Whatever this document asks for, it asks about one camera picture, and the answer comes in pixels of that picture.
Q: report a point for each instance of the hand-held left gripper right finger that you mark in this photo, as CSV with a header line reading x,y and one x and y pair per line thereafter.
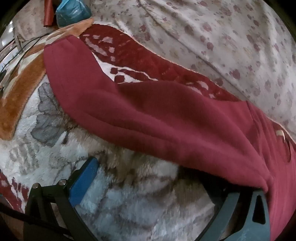
x,y
231,205

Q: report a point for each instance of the teal plastic bag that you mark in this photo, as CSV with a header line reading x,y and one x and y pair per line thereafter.
x,y
72,11

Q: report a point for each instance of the floral bed sheet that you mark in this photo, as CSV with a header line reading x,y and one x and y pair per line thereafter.
x,y
208,34

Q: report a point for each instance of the floral plush blanket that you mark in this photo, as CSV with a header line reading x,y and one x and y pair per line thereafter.
x,y
138,199

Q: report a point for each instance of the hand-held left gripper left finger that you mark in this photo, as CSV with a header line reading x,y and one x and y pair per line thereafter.
x,y
83,182

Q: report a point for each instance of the maroon fleece garment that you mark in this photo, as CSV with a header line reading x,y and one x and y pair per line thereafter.
x,y
161,111

